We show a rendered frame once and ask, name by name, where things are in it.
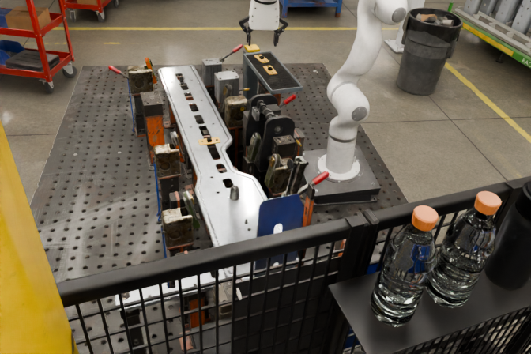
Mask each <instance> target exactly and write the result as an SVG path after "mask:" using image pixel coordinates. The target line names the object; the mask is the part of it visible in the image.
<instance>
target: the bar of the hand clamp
mask: <svg viewBox="0 0 531 354"><path fill-rule="evenodd" d="M308 164H309V162H306V161H305V160H304V158H303V157H302V156H296V158H295V161H294V162H293V160H292V159H290V160H288V162H287V166H288V168H289V169H292V172H291V174H290V178H289V181H288V185H287V188H286V191H285V194H284V196H285V195H290V194H297V193H298V190H299V185H300V183H301V180H302V178H303V173H304V170H305V167H306V166H307V165H308Z"/></svg>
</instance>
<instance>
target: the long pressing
mask: <svg viewBox="0 0 531 354"><path fill-rule="evenodd" d="M157 73H158V75H159V78H160V81H161V84H162V85H163V88H164V91H165V94H166V97H167V98H168V103H169V104H170V107H171V110H172V113H173V115H174V117H175V121H176V123H177V126H178V128H179V132H180V134H181V136H182V139H183V142H184V145H185V147H186V150H187V153H188V155H189V158H190V161H191V163H192V166H193V168H194V172H195V174H196V176H197V182H196V185H195V188H194V193H195V195H196V198H197V200H198V204H199V207H200V209H201V213H202V216H203V218H204V221H205V224H206V227H207V229H208V232H209V235H210V238H211V240H212V243H213V246H214V247H218V246H222V245H225V244H229V243H235V242H239V241H243V240H247V239H253V238H256V231H257V225H258V209H259V206H260V204H261V203H262V202H263V201H265V200H266V199H268V198H267V197H266V194H265V192H264V190H263V189H262V187H261V185H260V183H259V181H258V180H257V179H256V178H255V177H254V176H252V175H248V174H245V173H242V172H240V171H237V170H235V169H234V167H233V165H232V162H231V161H230V159H229V157H228V154H227V153H226V150H227V149H228V148H229V147H230V146H231V144H232V136H231V135H230V133H229V131H228V128H227V127H226V126H225V124H224V121H223V119H222V118H221V116H220V114H219V112H218V110H217V108H216V106H215V104H214V102H213V101H212V99H211V97H210V95H209V93H208V91H207V89H206V88H205V86H204V84H203V82H202V80H201V78H200V76H199V75H198V72H197V70H196V69H195V67H194V66H193V65H187V66H170V67H163V68H160V69H158V70H157ZM176 74H182V76H183V77H184V82H180V80H178V79H177V77H176ZM183 83H185V84H186V85H187V87H188V89H187V90H182V88H181V86H180V84H183ZM186 93H190V94H191V95H192V97H193V100H186V97H185V95H184V94H186ZM201 100H202V101H201ZM190 104H196V106H197V108H198V111H195V112H192V110H191V109H190V106H189V105H190ZM197 115H200V116H201V117H202V119H203V121H204V123H203V124H197V122H196V120H195V117H194V116H197ZM200 126H206V128H207V130H208V131H209V134H210V137H218V138H219V139H220V143H216V144H213V145H215V146H216V149H217V152H218V153H219V155H220V159H218V160H214V159H213V158H212V156H211V154H210V151H209V149H208V147H207V145H199V143H198V140H200V139H204V138H203V136H202V134H201V131H200V129H199V127H200ZM218 164H223V165H224V166H225V168H226V171H227V172H225V173H219V171H218V170H217V167H216V166H217V165H218ZM210 177H213V178H210ZM225 179H230V180H231V181H232V184H233V185H236V186H238V187H239V199H238V200H235V201H234V200H231V199H230V189H231V188H226V187H225V185H224V183H223V180H225ZM217 192H220V193H219V194H218V193H217ZM245 219H247V222H248V224H244V223H245ZM248 228H250V229H251V230H250V231H248V230H247V229H248ZM223 271H224V275H225V277H226V278H227V277H232V273H233V267H229V268H226V269H223ZM249 272H250V262H249V263H246V264H242V265H237V266H236V275H240V274H243V273H249Z"/></svg>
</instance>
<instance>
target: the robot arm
mask: <svg viewBox="0 0 531 354"><path fill-rule="evenodd" d="M407 13H408V1H407V0H359V3H358V8H357V33H356V38H355V41H354V44H353V46H352V50H351V52H350V55H349V57H348V59H347V60H346V62H345V64H344V65H343V66H342V67H341V68H340V69H339V70H338V71H337V72H336V74H335V75H334V76H333V77H332V79H331V80H330V82H329V84H328V87H327V96H328V98H329V100H330V102H331V103H332V105H333V106H334V107H335V108H336V109H337V112H338V116H337V117H335V118H333V119H332V121H331V122H330V128H329V135H328V144H327V152H326V155H324V156H322V157H321V158H320V159H319V161H318V169H319V171H320V172H321V173H323V172H324V171H327V172H329V177H328V178H330V179H335V180H347V179H352V178H354V177H355V176H357V175H358V173H359V171H360V164H359V162H358V161H357V160H356V157H355V156H354V152H355V146H356V135H357V130H358V126H359V125H360V124H361V123H362V122H363V121H365V120H366V119H367V117H368V116H369V112H370V106H369V103H368V100H367V98H366V96H365V95H364V94H363V93H362V92H361V91H360V90H359V89H358V88H357V86H356V84H357V81H358V80H359V78H360V76H361V75H363V74H365V73H367V72H368V71H369V70H370V69H371V67H372V66H373V65H374V63H375V60H376V58H377V56H378V53H379V51H380V48H381V46H382V22H383V23H385V24H389V25H396V24H399V23H401V22H402V21H403V20H404V19H405V18H406V16H407ZM248 21H249V26H248V27H246V26H245V25H244V23H246V22H248ZM279 22H280V23H282V24H283V25H282V26H281V27H280V28H279V29H278V26H279ZM239 25H240V27H241V28H242V30H243V31H244V32H245V33H246V34H247V43H248V46H250V39H251V34H250V33H251V32H252V31H253V30H274V31H275V33H274V38H273V44H274V47H276V46H277V43H278V40H279V35H280V34H281V33H282V32H283V31H284V30H285V29H286V28H287V27H288V22H287V21H285V20H284V19H282V18H281V17H279V0H251V2H250V11H249V16H247V17H244V18H243V19H242V20H240V21H239Z"/></svg>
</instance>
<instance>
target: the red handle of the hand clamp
mask: <svg viewBox="0 0 531 354"><path fill-rule="evenodd" d="M328 177H329V172H327V171H324V172H323V173H321V174H320V175H318V176H316V177H315V178H314V179H312V180H311V181H310V182H309V183H311V184H312V186H315V185H318V184H319V183H320V182H321V181H323V180H324V179H326V178H328ZM307 187H308V184H306V185H305V186H303V187H301V188H300V189H299V190H298V193H297V194H299V195H302V194H304V193H305V192H306V191H307Z"/></svg>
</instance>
